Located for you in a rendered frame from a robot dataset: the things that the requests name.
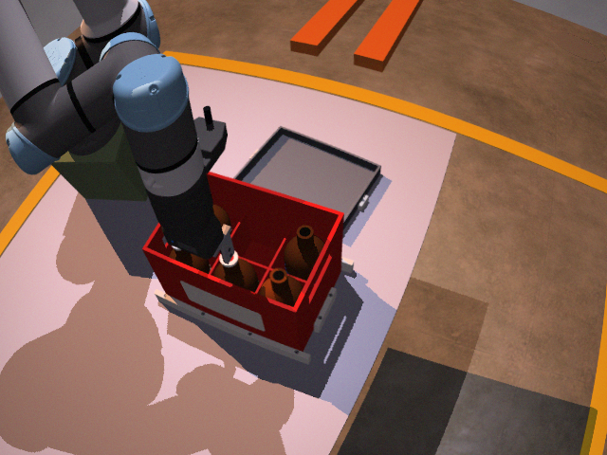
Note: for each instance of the red crate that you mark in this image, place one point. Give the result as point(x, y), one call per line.
point(262, 221)

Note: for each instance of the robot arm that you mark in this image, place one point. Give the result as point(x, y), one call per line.
point(54, 111)

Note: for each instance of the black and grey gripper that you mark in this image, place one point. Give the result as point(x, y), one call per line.
point(185, 199)

